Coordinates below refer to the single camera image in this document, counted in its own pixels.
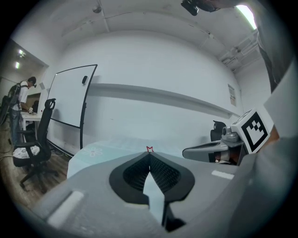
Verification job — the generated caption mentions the white whiteboard on black stand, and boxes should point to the white whiteboard on black stand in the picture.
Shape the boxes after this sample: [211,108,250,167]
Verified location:
[45,64,99,157]

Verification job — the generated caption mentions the light blue floral tablecloth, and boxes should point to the light blue floral tablecloth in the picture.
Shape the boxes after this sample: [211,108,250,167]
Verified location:
[67,135,210,226]

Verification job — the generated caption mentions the person's right forearm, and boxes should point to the person's right forearm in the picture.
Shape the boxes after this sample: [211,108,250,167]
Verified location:
[268,124,280,143]

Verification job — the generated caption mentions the grey ceiling pipes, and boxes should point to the grey ceiling pipes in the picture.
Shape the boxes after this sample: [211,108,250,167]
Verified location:
[220,34,259,73]

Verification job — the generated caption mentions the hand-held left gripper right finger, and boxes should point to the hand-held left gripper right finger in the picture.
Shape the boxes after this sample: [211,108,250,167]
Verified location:
[149,152,238,238]

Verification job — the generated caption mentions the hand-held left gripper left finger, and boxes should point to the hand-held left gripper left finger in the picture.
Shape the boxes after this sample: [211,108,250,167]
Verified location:
[25,152,169,238]

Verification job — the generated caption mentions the person's grey shirt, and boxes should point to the person's grey shirt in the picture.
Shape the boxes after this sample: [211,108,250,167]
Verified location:
[255,23,298,140]

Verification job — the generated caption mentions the long ceiling light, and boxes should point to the long ceiling light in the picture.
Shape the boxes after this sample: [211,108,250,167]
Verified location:
[234,4,258,31]

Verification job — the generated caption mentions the paper wall poster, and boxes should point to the paper wall poster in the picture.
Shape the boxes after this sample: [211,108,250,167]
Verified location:
[227,83,237,107]

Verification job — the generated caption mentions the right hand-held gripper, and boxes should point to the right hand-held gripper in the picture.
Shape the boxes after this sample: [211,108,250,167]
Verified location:
[182,106,275,166]

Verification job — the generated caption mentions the white desk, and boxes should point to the white desk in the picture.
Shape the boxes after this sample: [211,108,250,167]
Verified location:
[20,112,44,131]

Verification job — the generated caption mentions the white floor cable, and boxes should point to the white floor cable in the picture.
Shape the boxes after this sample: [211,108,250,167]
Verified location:
[0,151,15,161]

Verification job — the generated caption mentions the black mesh office chair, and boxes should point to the black mesh office chair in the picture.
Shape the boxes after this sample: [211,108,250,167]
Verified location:
[12,98,59,194]

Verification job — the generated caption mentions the grey wall ledge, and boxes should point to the grey wall ledge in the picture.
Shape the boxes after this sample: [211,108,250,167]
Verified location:
[89,82,242,119]

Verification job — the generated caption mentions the black high-back chair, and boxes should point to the black high-back chair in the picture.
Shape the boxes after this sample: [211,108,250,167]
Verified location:
[210,120,228,142]

